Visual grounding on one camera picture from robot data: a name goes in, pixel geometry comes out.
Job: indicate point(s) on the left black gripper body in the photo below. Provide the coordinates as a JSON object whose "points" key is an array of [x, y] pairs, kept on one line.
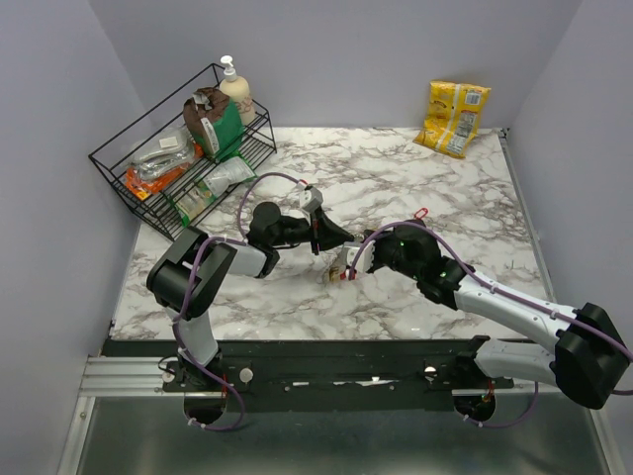
{"points": [[314, 232]]}

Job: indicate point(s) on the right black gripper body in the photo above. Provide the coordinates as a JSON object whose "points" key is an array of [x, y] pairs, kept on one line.
{"points": [[387, 252]]}

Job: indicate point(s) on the metal red key organizer plate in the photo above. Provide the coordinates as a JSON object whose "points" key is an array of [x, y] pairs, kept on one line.
{"points": [[336, 271]]}

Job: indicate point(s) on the large red key tag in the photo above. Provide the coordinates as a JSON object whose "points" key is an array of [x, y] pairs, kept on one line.
{"points": [[421, 213]]}

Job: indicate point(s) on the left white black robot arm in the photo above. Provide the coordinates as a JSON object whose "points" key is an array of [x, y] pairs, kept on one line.
{"points": [[188, 276]]}

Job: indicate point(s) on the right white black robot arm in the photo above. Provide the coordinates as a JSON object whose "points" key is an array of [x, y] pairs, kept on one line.
{"points": [[577, 350]]}

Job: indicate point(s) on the green white snack packet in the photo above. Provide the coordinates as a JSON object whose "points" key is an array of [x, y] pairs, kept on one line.
{"points": [[211, 187]]}

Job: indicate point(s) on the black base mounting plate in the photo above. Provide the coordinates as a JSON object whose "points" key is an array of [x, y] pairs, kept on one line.
{"points": [[269, 376]]}

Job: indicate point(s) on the brown green bag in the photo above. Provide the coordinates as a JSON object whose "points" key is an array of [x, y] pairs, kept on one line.
{"points": [[213, 121]]}

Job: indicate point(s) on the cream pump lotion bottle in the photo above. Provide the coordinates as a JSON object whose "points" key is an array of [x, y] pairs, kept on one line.
{"points": [[237, 89]]}

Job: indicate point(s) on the yellow chips bag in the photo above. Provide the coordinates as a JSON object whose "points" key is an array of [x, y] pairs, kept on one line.
{"points": [[452, 117]]}

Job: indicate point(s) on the clear plastic packet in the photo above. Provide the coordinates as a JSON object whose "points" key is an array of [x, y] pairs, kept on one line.
{"points": [[163, 153]]}

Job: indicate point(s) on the orange snack packet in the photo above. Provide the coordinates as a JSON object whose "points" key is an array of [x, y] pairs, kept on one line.
{"points": [[145, 188]]}

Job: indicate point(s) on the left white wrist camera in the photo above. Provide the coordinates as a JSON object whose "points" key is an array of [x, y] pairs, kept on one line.
{"points": [[310, 199]]}

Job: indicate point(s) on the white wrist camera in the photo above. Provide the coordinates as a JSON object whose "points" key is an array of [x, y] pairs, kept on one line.
{"points": [[310, 199], [356, 256]]}

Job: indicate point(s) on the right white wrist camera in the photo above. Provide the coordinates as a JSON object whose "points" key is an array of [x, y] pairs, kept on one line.
{"points": [[356, 256]]}

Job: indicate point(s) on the black wire rack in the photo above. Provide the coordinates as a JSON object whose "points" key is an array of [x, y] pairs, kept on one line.
{"points": [[114, 156]]}

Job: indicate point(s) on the aluminium rail frame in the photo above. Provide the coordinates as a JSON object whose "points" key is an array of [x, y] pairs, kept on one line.
{"points": [[124, 423]]}

